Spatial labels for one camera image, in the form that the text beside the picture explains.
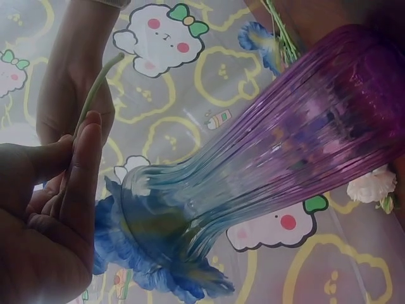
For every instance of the large blue artificial flower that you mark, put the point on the large blue artificial flower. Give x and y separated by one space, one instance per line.
126 266

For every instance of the small blue artificial flower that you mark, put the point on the small blue artificial flower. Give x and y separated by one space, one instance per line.
256 41

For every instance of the person's left hand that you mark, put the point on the person's left hand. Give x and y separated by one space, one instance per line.
41 253

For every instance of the white artificial flower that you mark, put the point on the white artificial flower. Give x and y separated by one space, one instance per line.
370 187

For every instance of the bundle of green stems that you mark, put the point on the bundle of green stems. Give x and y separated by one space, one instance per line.
283 38

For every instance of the purple and blue glass vase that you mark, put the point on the purple and blue glass vase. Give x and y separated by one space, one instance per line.
284 152

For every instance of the person's right hand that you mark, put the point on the person's right hand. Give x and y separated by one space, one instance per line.
69 101

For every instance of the thin green flower stem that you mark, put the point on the thin green flower stem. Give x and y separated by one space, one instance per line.
98 85

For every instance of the person's right forearm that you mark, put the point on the person's right forearm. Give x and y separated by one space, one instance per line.
80 19

